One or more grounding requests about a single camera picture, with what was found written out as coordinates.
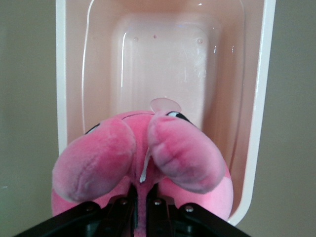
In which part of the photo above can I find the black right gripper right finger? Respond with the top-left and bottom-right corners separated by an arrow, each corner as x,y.
147,185 -> 178,237

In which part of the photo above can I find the pale pink plastic box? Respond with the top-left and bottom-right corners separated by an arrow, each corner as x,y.
54,0 -> 277,227

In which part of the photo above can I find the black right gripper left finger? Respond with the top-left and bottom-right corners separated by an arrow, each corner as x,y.
98,185 -> 138,237

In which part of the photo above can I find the pink plush toy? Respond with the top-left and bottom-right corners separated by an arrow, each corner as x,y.
51,98 -> 233,237

